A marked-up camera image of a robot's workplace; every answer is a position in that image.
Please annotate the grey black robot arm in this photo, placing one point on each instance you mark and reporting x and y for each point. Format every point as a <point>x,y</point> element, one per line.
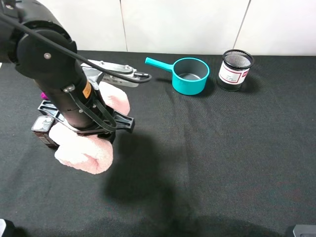
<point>41,49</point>

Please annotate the purple toy eggplant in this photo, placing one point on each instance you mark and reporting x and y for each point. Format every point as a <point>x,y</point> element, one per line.
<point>43,96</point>

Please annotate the black mesh pen cup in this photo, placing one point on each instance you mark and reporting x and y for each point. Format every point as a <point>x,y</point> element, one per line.
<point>234,69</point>

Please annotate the black tablecloth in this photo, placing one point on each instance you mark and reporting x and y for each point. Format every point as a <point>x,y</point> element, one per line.
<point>219,164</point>

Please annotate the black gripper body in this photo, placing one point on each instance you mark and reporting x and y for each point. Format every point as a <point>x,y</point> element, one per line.
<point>90,110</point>

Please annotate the small black box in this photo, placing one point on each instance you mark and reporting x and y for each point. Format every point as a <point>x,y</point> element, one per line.
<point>41,129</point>

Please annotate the teal saucepan with handle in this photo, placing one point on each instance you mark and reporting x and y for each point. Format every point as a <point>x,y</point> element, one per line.
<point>189,75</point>

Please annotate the pink towel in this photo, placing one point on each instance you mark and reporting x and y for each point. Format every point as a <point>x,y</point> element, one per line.
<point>89,153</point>

